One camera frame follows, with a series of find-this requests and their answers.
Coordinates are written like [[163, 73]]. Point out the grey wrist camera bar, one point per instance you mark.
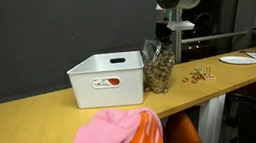
[[180, 25]]

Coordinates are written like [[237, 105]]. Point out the white plastic storage bin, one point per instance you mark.
[[111, 95]]

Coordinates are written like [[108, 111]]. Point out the white table leg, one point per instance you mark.
[[210, 120]]

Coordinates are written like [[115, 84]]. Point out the orange chair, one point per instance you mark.
[[182, 134]]

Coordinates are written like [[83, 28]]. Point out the grey window rail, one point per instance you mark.
[[217, 36]]

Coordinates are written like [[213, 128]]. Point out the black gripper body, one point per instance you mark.
[[162, 30]]

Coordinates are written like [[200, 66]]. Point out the pink orange cloth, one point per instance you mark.
[[110, 138]]

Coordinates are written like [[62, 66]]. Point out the white plate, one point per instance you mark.
[[238, 60]]

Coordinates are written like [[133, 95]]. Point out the tan rubber band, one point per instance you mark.
[[193, 72], [185, 80], [195, 80], [199, 76]]

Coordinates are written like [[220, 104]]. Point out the white orange packet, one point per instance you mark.
[[106, 82]]

